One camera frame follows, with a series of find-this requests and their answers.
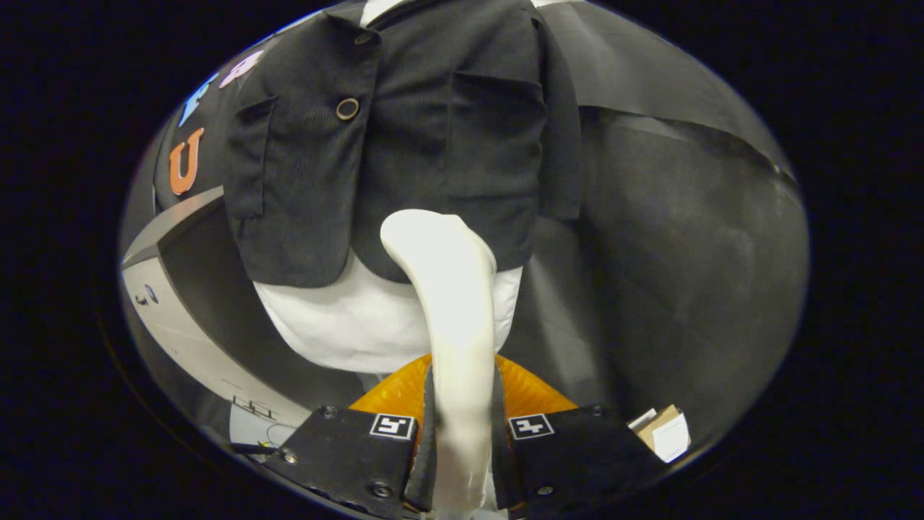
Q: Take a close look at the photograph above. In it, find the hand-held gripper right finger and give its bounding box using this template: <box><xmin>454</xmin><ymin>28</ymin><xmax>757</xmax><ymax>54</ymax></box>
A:
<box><xmin>493</xmin><ymin>354</ymin><xmax>669</xmax><ymax>514</ymax></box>

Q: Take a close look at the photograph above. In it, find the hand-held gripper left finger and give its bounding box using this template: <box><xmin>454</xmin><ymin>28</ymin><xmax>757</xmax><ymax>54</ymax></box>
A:
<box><xmin>263</xmin><ymin>354</ymin><xmax>438</xmax><ymax>520</ymax></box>

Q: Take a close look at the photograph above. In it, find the black jacket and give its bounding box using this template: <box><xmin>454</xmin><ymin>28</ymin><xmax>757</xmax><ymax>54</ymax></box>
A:
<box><xmin>222</xmin><ymin>0</ymin><xmax>585</xmax><ymax>289</ymax></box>

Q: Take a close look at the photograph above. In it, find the brown cardboard box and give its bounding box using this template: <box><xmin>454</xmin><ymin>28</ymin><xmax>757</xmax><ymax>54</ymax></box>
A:
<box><xmin>628</xmin><ymin>404</ymin><xmax>684</xmax><ymax>453</ymax></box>

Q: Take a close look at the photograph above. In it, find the white paper card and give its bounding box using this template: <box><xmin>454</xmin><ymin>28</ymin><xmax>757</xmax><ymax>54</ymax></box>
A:
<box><xmin>652</xmin><ymin>414</ymin><xmax>692</xmax><ymax>464</ymax></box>

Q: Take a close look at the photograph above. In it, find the white mannequin torso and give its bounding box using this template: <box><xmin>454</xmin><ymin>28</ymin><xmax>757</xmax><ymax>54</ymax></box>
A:
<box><xmin>253</xmin><ymin>0</ymin><xmax>525</xmax><ymax>375</ymax></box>

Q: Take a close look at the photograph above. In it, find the black backdrop cloth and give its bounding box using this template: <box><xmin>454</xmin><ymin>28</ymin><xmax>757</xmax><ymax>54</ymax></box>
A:
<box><xmin>119</xmin><ymin>0</ymin><xmax>811</xmax><ymax>450</ymax></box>

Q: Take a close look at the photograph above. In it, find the grey cabinet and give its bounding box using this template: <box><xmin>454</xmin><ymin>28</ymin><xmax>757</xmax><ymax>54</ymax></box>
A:
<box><xmin>119</xmin><ymin>186</ymin><xmax>312</xmax><ymax>450</ymax></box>

